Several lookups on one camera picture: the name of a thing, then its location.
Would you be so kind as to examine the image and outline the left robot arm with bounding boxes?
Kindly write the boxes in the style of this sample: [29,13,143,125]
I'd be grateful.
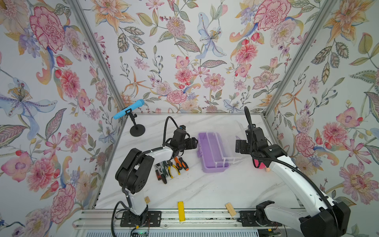
[115,128,198,216]

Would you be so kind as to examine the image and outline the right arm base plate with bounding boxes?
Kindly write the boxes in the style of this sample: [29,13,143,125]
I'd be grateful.
[237,210,282,228]

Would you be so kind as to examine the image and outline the wooden block on rail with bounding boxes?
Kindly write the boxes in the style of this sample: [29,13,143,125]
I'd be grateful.
[225,202,236,217]

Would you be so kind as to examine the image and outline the small wooden tag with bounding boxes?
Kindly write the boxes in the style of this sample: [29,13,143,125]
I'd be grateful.
[144,196,151,204]

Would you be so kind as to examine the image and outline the blue microphone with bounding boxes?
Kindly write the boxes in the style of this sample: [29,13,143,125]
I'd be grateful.
[113,99,145,119]

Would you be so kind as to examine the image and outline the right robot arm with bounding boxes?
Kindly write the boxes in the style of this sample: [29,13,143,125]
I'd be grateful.
[235,125,351,237]

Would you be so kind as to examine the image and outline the aluminium front rail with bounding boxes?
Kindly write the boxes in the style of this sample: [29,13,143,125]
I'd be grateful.
[73,208,243,230]

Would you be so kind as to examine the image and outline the purple plastic tool box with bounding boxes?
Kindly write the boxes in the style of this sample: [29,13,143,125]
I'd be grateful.
[197,120,248,173]

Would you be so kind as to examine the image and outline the yellow handled pliers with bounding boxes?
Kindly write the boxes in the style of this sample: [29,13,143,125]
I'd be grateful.
[166,160,181,179]

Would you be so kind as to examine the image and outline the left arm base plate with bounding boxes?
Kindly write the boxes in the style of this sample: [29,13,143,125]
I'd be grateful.
[120,211,162,227]

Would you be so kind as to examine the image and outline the yellow block on rail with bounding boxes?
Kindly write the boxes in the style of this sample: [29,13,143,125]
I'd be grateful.
[178,201,186,222]

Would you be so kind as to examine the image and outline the orange black screwdriver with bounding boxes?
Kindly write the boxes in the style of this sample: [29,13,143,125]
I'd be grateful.
[179,157,189,171]
[174,157,183,170]

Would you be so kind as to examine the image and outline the black microphone stand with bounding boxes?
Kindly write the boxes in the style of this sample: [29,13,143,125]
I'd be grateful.
[127,112,146,137]

